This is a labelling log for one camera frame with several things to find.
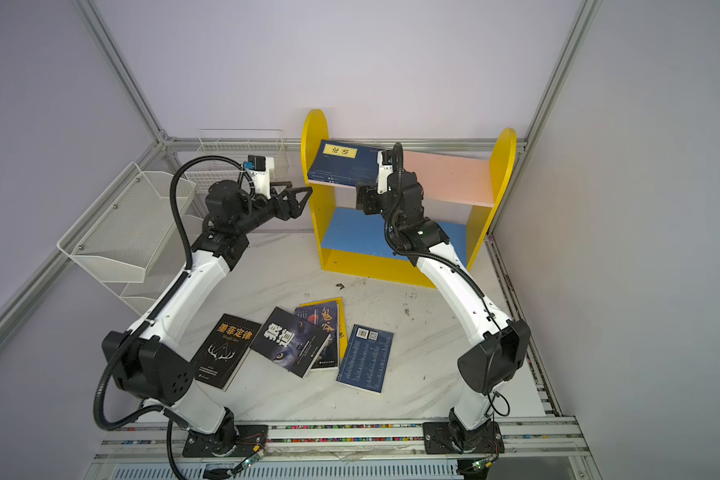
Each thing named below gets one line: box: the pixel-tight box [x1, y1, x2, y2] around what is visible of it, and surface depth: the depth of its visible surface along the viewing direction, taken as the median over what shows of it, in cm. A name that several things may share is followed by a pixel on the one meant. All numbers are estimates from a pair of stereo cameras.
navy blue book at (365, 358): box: [336, 324, 394, 393], surface depth 88 cm
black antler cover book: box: [190, 313, 262, 392], surface depth 90 cm
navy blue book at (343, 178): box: [308, 171, 378, 187], surface depth 77 cm
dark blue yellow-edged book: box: [295, 297, 348, 370], surface depth 92 cm
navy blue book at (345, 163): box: [307, 139, 384, 186], surface depth 80 cm
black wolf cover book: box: [249, 306, 331, 378], surface depth 89 cm
